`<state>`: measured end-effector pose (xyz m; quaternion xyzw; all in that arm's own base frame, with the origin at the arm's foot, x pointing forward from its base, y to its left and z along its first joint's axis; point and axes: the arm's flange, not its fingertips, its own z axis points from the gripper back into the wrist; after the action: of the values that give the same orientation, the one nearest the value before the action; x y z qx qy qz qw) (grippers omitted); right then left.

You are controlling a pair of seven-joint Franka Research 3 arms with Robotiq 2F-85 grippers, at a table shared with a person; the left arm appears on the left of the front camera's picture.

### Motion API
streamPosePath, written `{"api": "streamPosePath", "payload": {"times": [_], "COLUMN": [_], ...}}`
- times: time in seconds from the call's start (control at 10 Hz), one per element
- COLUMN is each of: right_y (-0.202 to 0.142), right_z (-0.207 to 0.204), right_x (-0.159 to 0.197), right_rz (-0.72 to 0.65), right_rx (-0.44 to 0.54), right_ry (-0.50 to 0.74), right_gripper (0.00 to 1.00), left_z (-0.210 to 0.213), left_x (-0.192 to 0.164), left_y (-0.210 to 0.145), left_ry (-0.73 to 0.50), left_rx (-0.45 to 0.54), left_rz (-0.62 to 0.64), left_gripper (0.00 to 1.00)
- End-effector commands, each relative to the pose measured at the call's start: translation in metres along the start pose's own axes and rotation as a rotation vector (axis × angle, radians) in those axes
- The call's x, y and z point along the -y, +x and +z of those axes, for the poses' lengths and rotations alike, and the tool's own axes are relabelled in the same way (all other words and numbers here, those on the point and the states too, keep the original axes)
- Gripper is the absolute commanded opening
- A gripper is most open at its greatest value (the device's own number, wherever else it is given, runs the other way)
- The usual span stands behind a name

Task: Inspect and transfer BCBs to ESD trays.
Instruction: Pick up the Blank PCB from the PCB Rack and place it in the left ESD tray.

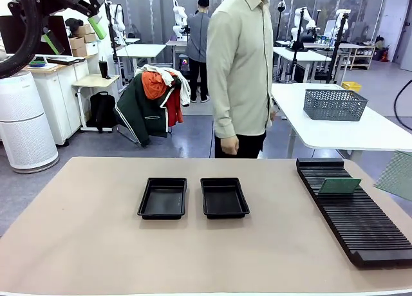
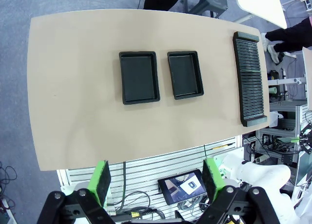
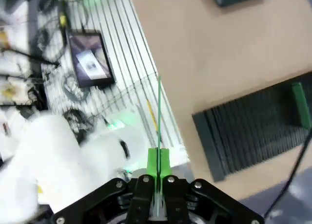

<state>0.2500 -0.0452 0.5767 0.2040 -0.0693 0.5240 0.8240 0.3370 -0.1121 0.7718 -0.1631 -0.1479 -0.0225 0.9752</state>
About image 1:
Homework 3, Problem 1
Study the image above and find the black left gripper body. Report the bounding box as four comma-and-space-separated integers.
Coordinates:
7, 0, 83, 22

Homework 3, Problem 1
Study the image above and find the black ESD tray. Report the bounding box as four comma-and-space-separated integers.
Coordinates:
137, 177, 188, 220
200, 177, 250, 219

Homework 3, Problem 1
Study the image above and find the small green circuit board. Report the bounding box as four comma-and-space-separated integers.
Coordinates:
318, 178, 362, 195

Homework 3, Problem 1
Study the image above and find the large green circuit board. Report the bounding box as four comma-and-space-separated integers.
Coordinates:
373, 150, 412, 202

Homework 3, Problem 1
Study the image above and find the person right forearm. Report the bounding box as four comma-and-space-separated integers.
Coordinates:
211, 89, 241, 140

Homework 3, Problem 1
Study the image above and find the person right hand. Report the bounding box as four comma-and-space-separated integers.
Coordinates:
221, 134, 240, 155

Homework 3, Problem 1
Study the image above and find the black keyboard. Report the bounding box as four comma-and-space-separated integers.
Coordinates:
46, 55, 86, 66

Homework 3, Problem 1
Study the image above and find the black cap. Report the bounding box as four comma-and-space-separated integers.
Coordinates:
64, 17, 84, 30

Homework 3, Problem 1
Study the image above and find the black computer monitor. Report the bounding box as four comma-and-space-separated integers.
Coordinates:
0, 15, 73, 57

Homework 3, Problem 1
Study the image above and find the black tumbler with straw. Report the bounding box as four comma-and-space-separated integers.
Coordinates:
98, 59, 111, 80

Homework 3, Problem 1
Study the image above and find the white background work table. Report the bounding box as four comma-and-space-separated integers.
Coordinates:
272, 46, 333, 84
115, 43, 167, 82

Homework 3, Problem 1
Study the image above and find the white cabinet wooden top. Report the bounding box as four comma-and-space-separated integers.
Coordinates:
26, 53, 91, 146

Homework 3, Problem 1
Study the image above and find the small wooden side table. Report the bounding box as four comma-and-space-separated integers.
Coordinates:
71, 73, 121, 133

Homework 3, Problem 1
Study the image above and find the orange garment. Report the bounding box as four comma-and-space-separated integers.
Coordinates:
141, 71, 171, 100

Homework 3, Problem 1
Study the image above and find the black backpack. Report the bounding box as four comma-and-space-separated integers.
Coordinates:
86, 91, 118, 134

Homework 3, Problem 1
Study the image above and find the white air purifier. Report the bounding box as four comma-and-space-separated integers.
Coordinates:
0, 70, 60, 174

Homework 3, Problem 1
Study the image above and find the dark green jacket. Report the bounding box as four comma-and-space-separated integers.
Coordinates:
114, 72, 176, 148

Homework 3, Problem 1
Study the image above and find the person in grey jacket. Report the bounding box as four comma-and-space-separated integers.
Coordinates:
185, 0, 212, 104

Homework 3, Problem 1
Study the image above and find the white garment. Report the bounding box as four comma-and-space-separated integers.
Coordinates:
137, 64, 192, 107

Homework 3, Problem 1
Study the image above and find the red garment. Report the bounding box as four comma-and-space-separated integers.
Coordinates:
165, 86, 185, 128

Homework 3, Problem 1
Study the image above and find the person in beige shirt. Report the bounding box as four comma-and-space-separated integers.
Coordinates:
205, 0, 283, 159

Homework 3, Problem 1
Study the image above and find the grey mesh basket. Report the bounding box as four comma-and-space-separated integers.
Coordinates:
303, 88, 369, 122

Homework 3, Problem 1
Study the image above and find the yellow bin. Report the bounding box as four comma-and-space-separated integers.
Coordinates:
341, 81, 362, 93

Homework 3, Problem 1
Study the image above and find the white rounded table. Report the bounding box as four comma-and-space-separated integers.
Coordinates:
270, 82, 412, 159

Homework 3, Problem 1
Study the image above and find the black slotted board rack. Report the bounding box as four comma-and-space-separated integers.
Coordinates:
295, 157, 412, 269

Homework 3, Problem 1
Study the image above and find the left arm black cable sleeve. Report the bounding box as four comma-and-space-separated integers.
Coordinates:
0, 0, 44, 80

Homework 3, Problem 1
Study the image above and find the arm black cable sleeve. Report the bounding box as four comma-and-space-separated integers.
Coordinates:
393, 79, 412, 131
0, 0, 44, 80

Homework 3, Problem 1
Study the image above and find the black camera tripod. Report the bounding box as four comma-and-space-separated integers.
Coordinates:
285, 8, 305, 82
325, 12, 350, 84

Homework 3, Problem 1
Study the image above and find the right arm black cable sleeve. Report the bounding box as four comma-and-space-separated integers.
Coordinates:
393, 79, 412, 131

